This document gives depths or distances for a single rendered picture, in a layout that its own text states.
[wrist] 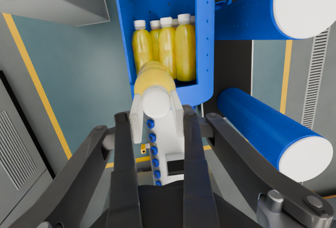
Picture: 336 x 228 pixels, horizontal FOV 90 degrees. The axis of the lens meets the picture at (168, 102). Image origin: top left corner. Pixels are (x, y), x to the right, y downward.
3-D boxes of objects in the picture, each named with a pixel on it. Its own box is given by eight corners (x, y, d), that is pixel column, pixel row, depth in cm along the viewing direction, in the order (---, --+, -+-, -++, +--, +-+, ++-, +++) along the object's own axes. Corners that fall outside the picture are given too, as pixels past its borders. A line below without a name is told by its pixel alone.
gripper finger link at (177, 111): (175, 111, 15) (184, 110, 15) (169, 89, 22) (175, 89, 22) (177, 139, 16) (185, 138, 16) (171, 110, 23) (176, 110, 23)
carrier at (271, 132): (214, 114, 171) (241, 114, 174) (271, 182, 89) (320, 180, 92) (218, 87, 161) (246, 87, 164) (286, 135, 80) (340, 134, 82)
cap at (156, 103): (136, 102, 23) (134, 107, 21) (154, 81, 22) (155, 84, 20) (157, 118, 24) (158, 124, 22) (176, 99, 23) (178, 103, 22)
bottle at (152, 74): (132, 76, 40) (119, 104, 23) (151, 53, 39) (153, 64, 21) (155, 94, 42) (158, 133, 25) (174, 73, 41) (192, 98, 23)
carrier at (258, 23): (242, 21, 143) (221, -6, 134) (362, -3, 61) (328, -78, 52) (216, 47, 148) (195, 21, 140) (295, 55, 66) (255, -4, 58)
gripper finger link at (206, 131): (187, 126, 14) (222, 122, 14) (179, 104, 19) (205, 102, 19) (187, 141, 15) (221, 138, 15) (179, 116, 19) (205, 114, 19)
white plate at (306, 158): (273, 183, 88) (272, 181, 89) (322, 181, 91) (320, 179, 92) (288, 137, 79) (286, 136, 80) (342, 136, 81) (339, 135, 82)
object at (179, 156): (165, 157, 90) (167, 180, 76) (164, 151, 89) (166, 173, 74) (183, 155, 91) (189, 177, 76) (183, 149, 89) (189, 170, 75)
